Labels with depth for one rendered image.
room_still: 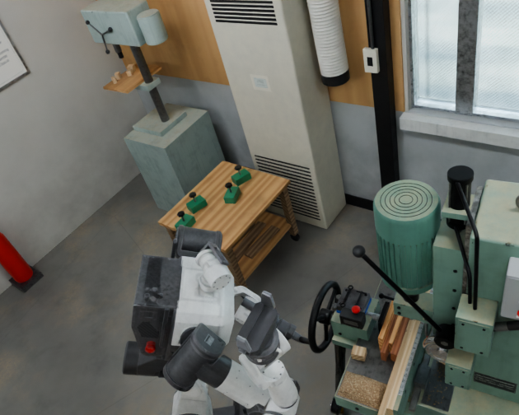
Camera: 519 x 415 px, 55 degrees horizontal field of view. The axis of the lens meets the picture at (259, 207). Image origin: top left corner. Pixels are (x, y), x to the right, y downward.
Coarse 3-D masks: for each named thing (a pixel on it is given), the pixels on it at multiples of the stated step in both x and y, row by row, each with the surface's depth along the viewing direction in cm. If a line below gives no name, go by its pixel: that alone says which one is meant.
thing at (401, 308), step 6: (396, 294) 163; (420, 294) 161; (426, 294) 161; (396, 300) 162; (402, 300) 161; (420, 300) 160; (426, 300) 159; (396, 306) 162; (402, 306) 161; (408, 306) 159; (420, 306) 158; (426, 306) 157; (396, 312) 164; (402, 312) 163; (408, 312) 162; (414, 312) 160; (426, 312) 157; (432, 312) 156; (414, 318) 162; (420, 318) 161; (432, 318) 158
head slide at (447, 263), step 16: (448, 240) 130; (464, 240) 129; (432, 256) 133; (448, 256) 130; (432, 272) 138; (448, 272) 134; (432, 288) 143; (448, 288) 139; (432, 304) 148; (448, 304) 144; (448, 320) 149
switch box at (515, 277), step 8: (512, 264) 113; (512, 272) 112; (512, 280) 112; (504, 288) 115; (512, 288) 113; (504, 296) 117; (512, 296) 115; (504, 304) 118; (512, 304) 117; (504, 312) 120; (512, 312) 119
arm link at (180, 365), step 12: (180, 348) 135; (192, 348) 131; (180, 360) 132; (192, 360) 131; (204, 360) 131; (216, 360) 136; (228, 360) 136; (168, 372) 134; (180, 372) 132; (192, 372) 132; (204, 372) 132; (216, 372) 133; (228, 372) 134; (180, 384) 133; (192, 384) 135; (216, 384) 133
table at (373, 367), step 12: (384, 288) 187; (384, 300) 183; (336, 336) 180; (372, 336) 173; (372, 348) 170; (420, 348) 166; (348, 360) 169; (372, 360) 167; (360, 372) 164; (372, 372) 163; (384, 372) 162; (336, 396) 160; (408, 396) 160; (348, 408) 162; (360, 408) 158; (372, 408) 155
